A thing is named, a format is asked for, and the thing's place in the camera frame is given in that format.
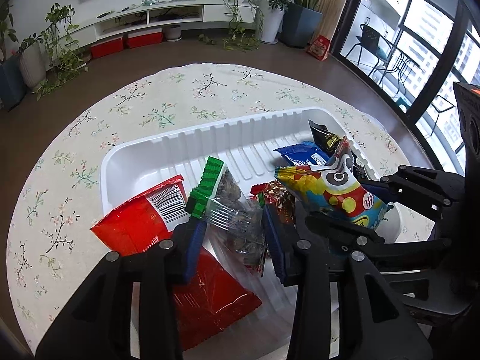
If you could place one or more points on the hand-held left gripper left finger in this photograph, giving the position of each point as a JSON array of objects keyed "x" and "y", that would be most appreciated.
[{"x": 193, "y": 251}]

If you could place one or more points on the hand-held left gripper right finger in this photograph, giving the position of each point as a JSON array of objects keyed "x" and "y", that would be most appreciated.
[{"x": 277, "y": 247}]

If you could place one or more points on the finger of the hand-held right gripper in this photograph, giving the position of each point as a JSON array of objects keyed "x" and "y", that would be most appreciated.
[
  {"x": 345, "y": 236},
  {"x": 416, "y": 187}
]

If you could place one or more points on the yellow cartoon snack packet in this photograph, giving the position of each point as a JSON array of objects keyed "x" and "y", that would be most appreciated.
[{"x": 330, "y": 191}]

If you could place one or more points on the brown foil candy packet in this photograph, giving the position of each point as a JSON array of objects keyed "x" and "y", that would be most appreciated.
[{"x": 275, "y": 197}]

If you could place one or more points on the plain red snack packet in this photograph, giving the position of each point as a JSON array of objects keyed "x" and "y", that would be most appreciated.
[{"x": 213, "y": 300}]

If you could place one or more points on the clear green-edged nut packet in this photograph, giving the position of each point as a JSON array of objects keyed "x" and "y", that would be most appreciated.
[{"x": 232, "y": 202}]

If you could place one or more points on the large blue snack packet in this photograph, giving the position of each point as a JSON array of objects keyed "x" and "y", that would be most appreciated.
[{"x": 300, "y": 153}]

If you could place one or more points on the black gold-print snack packet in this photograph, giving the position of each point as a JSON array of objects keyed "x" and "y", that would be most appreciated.
[{"x": 324, "y": 137}]

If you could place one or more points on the white plastic tray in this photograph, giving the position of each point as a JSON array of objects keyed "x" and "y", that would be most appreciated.
[{"x": 243, "y": 150}]

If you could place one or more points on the teal stool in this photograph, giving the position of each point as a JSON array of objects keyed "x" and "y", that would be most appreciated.
[{"x": 404, "y": 104}]

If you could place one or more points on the black balcony table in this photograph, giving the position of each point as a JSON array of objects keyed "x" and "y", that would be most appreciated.
[{"x": 405, "y": 63}]

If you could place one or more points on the floral tablecloth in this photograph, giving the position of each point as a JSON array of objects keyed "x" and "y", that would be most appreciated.
[{"x": 112, "y": 120}]

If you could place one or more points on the black balcony chair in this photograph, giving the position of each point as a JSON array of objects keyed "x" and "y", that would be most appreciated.
[{"x": 369, "y": 37}]

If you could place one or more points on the red bag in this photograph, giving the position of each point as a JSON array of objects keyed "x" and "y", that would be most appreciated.
[{"x": 319, "y": 48}]

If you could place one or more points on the white balcony cabinets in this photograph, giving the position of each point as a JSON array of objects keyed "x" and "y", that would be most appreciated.
[{"x": 386, "y": 3}]

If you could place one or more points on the large-leaf plant in blue-grey pot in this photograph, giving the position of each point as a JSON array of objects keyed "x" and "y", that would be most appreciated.
[{"x": 302, "y": 26}]

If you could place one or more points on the beige curtain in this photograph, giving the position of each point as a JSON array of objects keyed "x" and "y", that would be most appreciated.
[{"x": 333, "y": 7}]

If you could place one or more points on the red storage box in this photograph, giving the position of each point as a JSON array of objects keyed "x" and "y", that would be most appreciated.
[
  {"x": 144, "y": 39},
  {"x": 107, "y": 48}
]

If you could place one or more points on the plant in tall white pot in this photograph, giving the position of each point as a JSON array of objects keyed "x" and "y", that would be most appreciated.
[{"x": 270, "y": 24}]

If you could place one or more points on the small white round pot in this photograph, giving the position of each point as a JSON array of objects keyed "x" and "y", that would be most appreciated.
[{"x": 173, "y": 32}]

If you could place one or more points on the white television cabinet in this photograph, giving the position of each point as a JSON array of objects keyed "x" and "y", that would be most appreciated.
[{"x": 213, "y": 13}]

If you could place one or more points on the plant in grey ribbed pot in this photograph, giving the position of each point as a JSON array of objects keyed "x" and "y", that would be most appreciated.
[{"x": 32, "y": 65}]

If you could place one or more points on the black remote control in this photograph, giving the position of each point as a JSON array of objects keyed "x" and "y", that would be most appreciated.
[{"x": 104, "y": 15}]

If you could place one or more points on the light blue small object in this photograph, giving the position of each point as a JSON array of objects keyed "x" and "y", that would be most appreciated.
[{"x": 149, "y": 2}]

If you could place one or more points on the trailing vine floor plant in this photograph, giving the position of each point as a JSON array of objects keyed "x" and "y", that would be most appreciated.
[{"x": 60, "y": 18}]

